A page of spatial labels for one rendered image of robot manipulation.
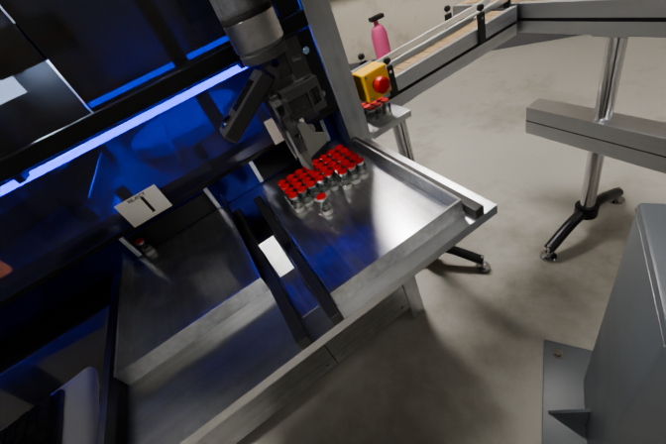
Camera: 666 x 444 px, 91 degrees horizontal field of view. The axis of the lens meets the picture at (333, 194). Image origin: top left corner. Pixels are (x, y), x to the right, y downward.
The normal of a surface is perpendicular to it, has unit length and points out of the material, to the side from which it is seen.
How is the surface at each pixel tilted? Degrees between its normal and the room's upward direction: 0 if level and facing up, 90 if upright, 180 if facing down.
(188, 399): 0
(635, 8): 90
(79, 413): 0
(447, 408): 0
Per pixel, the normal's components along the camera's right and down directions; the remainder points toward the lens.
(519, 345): -0.33, -0.73
